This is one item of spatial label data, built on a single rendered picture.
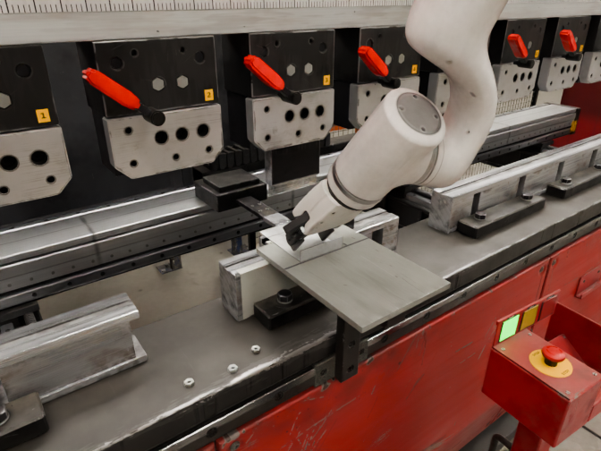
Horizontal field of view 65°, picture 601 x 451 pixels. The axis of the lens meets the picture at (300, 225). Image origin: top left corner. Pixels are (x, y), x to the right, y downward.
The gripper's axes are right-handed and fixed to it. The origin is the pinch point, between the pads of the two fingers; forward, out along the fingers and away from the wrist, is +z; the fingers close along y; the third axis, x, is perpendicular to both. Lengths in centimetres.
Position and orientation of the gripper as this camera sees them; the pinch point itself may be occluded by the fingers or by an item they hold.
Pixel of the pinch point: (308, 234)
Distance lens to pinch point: 79.5
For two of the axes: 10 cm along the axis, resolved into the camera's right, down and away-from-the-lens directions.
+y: -8.1, 2.6, -5.3
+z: -3.8, 4.5, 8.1
